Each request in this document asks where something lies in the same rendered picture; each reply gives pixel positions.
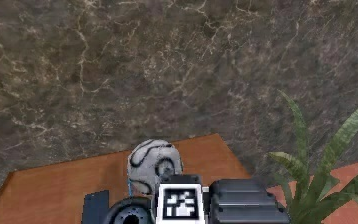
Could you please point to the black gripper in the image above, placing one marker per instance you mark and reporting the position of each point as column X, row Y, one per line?
column 130, row 211

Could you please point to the dark blue cellphone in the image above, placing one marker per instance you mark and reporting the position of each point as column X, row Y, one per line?
column 95, row 208

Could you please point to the white and black ball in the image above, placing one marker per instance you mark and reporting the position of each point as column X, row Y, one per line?
column 150, row 163

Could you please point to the brown wooden table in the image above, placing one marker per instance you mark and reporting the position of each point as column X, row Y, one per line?
column 60, row 190

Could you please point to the green house plant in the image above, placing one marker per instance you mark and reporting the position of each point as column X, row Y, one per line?
column 315, row 180

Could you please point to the red-orange table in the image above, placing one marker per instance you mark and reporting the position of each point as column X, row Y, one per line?
column 343, row 206

